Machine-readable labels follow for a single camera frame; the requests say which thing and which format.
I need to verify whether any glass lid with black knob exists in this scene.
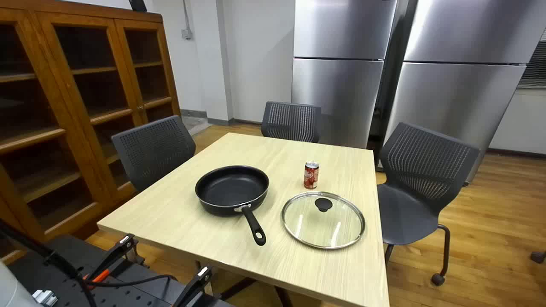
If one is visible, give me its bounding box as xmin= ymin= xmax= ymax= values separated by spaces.
xmin=280 ymin=189 xmax=367 ymax=252

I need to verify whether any grey office chair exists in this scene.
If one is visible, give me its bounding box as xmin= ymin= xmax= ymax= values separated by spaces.
xmin=260 ymin=100 xmax=323 ymax=143
xmin=110 ymin=114 xmax=199 ymax=192
xmin=378 ymin=120 xmax=482 ymax=288

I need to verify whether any red soda can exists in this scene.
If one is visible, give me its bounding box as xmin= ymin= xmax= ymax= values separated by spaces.
xmin=303 ymin=160 xmax=321 ymax=190

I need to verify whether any black frying pan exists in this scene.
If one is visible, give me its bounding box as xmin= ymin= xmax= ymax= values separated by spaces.
xmin=195 ymin=163 xmax=272 ymax=247

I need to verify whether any stainless steel refrigerator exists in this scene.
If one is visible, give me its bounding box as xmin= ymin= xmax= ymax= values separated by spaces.
xmin=385 ymin=0 xmax=546 ymax=183
xmin=291 ymin=0 xmax=412 ymax=149

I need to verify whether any wooden shelf cabinet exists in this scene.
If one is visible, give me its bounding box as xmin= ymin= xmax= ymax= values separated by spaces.
xmin=0 ymin=0 xmax=183 ymax=265

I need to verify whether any black workbench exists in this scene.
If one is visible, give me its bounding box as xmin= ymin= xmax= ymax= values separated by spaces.
xmin=11 ymin=235 xmax=229 ymax=307

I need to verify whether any white counter cabinet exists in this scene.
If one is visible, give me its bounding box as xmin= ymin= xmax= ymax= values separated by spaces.
xmin=489 ymin=83 xmax=546 ymax=156

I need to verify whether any black table leg frame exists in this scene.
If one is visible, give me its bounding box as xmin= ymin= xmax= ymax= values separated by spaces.
xmin=219 ymin=276 xmax=296 ymax=307

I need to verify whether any grey wall conduit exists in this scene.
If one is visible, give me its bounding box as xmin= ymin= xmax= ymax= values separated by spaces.
xmin=180 ymin=0 xmax=195 ymax=42

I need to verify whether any black clamp with orange handle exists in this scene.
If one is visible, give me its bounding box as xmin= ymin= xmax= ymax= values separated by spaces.
xmin=84 ymin=233 xmax=141 ymax=286

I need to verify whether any thick black cable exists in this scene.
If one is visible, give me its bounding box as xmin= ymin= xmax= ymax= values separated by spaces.
xmin=0 ymin=219 xmax=100 ymax=307

